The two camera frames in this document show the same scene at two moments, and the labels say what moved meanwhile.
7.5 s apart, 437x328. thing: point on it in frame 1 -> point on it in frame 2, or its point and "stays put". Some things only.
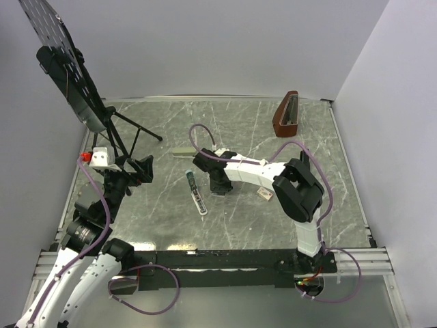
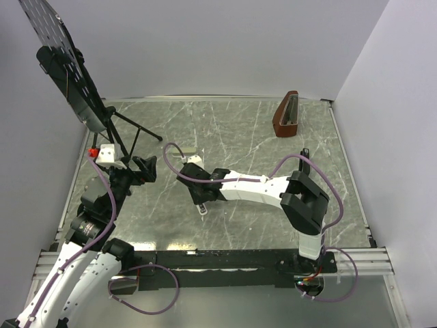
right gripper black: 224,188 -> 197,199
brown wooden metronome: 286,117 stays put
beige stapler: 184,152 stays put
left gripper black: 143,167 stays put
